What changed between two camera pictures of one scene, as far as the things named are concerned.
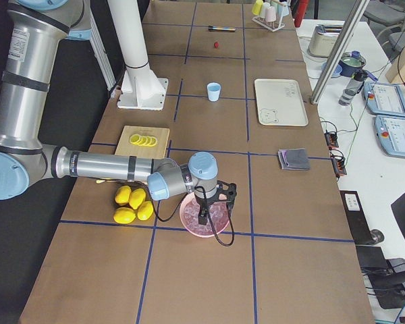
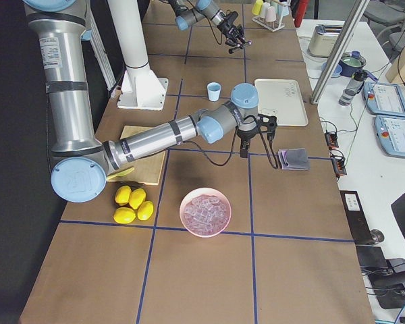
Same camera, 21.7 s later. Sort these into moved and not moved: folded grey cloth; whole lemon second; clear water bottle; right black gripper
Moved: right black gripper
Not moved: whole lemon second; clear water bottle; folded grey cloth
